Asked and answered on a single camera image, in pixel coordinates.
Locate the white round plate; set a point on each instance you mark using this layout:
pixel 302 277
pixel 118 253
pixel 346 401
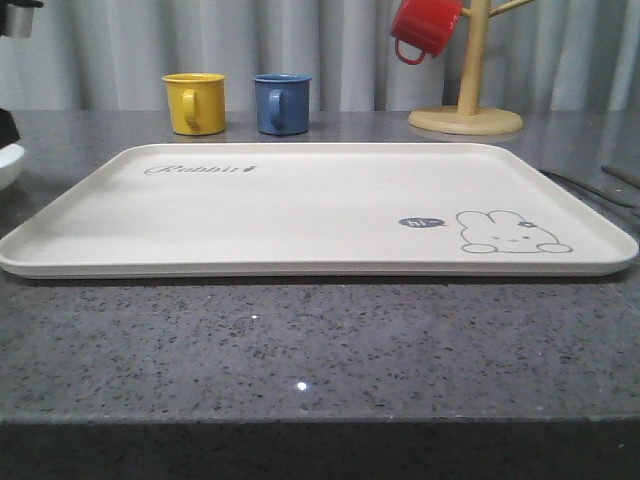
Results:
pixel 11 159

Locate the wooden mug tree stand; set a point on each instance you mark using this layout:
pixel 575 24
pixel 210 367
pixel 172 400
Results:
pixel 467 117

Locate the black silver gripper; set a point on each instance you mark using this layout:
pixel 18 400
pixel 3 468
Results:
pixel 16 22

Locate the yellow mug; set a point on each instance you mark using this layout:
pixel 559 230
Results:
pixel 196 103

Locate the silver metal fork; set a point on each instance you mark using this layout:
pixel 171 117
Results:
pixel 627 210

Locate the red mug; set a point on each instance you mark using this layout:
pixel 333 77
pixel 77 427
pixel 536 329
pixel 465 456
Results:
pixel 427 25

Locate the beige rabbit serving tray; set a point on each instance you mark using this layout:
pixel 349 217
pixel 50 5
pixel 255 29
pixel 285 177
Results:
pixel 175 210

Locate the blue mug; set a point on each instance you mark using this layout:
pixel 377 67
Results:
pixel 282 103

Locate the grey curtain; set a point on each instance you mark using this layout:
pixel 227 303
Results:
pixel 112 55

